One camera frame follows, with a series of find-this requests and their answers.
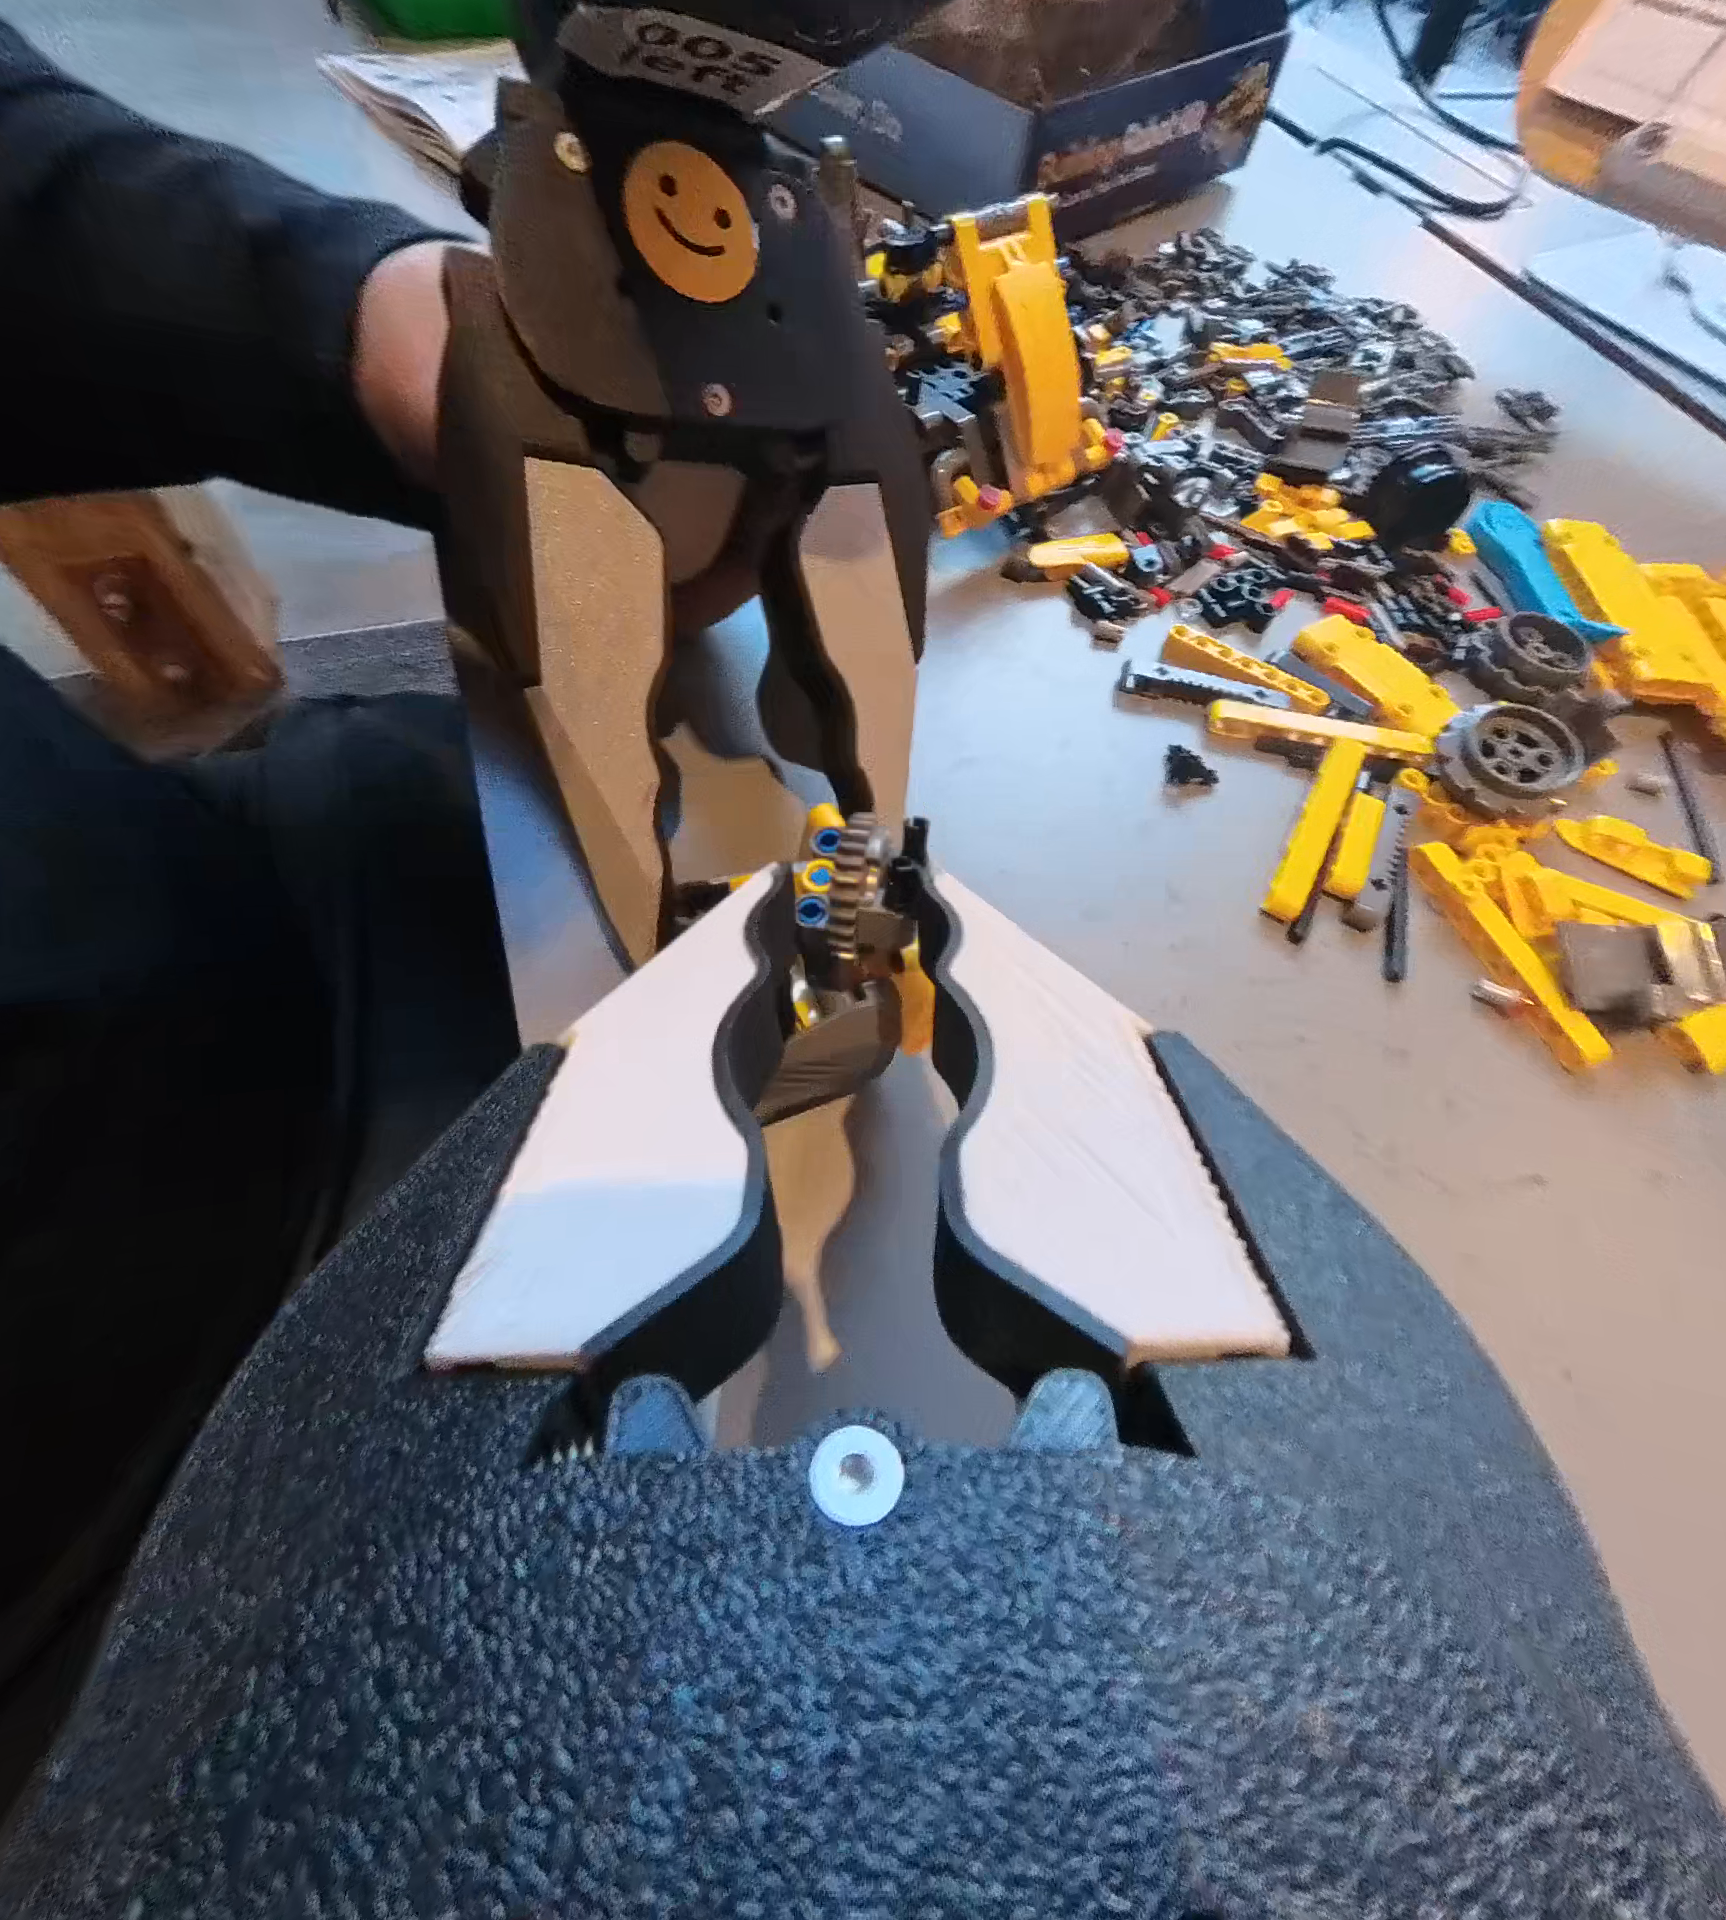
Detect dark blue kit box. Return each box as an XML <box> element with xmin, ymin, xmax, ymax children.
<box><xmin>763</xmin><ymin>0</ymin><xmax>1291</xmax><ymax>249</ymax></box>

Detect partly built yellow toy vehicle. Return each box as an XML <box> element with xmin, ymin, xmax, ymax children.
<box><xmin>862</xmin><ymin>191</ymin><xmax>1127</xmax><ymax>546</ymax></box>

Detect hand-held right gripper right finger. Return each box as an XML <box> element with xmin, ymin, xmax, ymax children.
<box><xmin>925</xmin><ymin>866</ymin><xmax>1298</xmax><ymax>1449</ymax></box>

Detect grey motor block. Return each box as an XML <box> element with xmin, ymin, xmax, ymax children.
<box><xmin>1552</xmin><ymin>914</ymin><xmax>1726</xmax><ymax>1032</ymax></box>

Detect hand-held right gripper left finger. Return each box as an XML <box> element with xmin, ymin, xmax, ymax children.
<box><xmin>422</xmin><ymin>861</ymin><xmax>793</xmax><ymax>1449</ymax></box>

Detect wooden table leg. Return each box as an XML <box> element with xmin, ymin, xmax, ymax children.
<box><xmin>0</xmin><ymin>486</ymin><xmax>284</xmax><ymax>748</ymax></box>

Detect large yellow brick structure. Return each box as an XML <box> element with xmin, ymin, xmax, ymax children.
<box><xmin>1543</xmin><ymin>516</ymin><xmax>1726</xmax><ymax>761</ymax></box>

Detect green object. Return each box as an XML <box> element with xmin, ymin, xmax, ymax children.
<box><xmin>352</xmin><ymin>0</ymin><xmax>524</xmax><ymax>47</ymax></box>

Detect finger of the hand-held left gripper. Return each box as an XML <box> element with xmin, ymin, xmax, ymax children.
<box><xmin>759</xmin><ymin>471</ymin><xmax>925</xmax><ymax>824</ymax></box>
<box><xmin>522</xmin><ymin>453</ymin><xmax>681</xmax><ymax>972</ymax></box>

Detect grey toy wheel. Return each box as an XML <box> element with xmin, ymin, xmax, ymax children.
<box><xmin>1432</xmin><ymin>701</ymin><xmax>1591</xmax><ymax>821</ymax></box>
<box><xmin>1470</xmin><ymin>606</ymin><xmax>1599</xmax><ymax>709</ymax></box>

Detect grey rack gear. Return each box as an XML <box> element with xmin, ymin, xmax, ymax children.
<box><xmin>1341</xmin><ymin>771</ymin><xmax>1432</xmax><ymax>935</ymax></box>
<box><xmin>1118</xmin><ymin>659</ymin><xmax>1262</xmax><ymax>717</ymax></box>

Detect paper instruction booklet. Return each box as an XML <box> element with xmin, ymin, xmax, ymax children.
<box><xmin>314</xmin><ymin>52</ymin><xmax>536</xmax><ymax>180</ymax></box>

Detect light grey desk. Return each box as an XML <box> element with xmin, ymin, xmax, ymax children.
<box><xmin>202</xmin><ymin>0</ymin><xmax>1726</xmax><ymax>1920</ymax></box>

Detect long yellow brick beam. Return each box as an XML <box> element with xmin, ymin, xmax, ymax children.
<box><xmin>1410</xmin><ymin>840</ymin><xmax>1618</xmax><ymax>1073</ymax></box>
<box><xmin>1260</xmin><ymin>734</ymin><xmax>1371</xmax><ymax>928</ymax></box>
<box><xmin>1203</xmin><ymin>696</ymin><xmax>1438</xmax><ymax>761</ymax></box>

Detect yellow angled panel brick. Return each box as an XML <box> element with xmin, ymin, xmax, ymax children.
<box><xmin>1290</xmin><ymin>614</ymin><xmax>1466</xmax><ymax>739</ymax></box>

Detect brown cardboard box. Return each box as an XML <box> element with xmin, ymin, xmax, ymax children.
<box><xmin>1513</xmin><ymin>0</ymin><xmax>1726</xmax><ymax>288</ymax></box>

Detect black cable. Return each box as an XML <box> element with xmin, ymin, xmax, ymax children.
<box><xmin>1267</xmin><ymin>90</ymin><xmax>1538</xmax><ymax>223</ymax></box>

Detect yellow grey brick gear assembly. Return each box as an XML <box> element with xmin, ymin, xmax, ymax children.
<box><xmin>668</xmin><ymin>802</ymin><xmax>940</xmax><ymax>1128</ymax></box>

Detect person's legs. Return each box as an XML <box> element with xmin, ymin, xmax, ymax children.
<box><xmin>0</xmin><ymin>516</ymin><xmax>524</xmax><ymax>1920</ymax></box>

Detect yellow curved panel brick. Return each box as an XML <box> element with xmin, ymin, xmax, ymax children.
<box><xmin>1552</xmin><ymin>813</ymin><xmax>1718</xmax><ymax>902</ymax></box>

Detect black round tyre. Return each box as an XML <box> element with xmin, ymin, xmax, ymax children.
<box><xmin>1364</xmin><ymin>446</ymin><xmax>1476</xmax><ymax>552</ymax></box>

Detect short yellow brick beam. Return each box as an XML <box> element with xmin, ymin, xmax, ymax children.
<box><xmin>1319</xmin><ymin>785</ymin><xmax>1393</xmax><ymax>906</ymax></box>

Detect person's left forearm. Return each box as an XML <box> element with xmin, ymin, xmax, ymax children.
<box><xmin>0</xmin><ymin>0</ymin><xmax>460</xmax><ymax>527</ymax></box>

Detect yellow brick beam with holes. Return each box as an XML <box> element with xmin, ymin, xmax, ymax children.
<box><xmin>1159</xmin><ymin>621</ymin><xmax>1333</xmax><ymax>717</ymax></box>

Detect person's left hand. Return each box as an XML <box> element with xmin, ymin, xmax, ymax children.
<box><xmin>352</xmin><ymin>240</ymin><xmax>451</xmax><ymax>489</ymax></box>

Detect blue brick separator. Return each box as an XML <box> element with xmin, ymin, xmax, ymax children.
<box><xmin>1461</xmin><ymin>497</ymin><xmax>1630</xmax><ymax>647</ymax></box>

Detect pile of small mixed bricks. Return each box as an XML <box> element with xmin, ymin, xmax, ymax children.
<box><xmin>1012</xmin><ymin>223</ymin><xmax>1562</xmax><ymax>647</ymax></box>

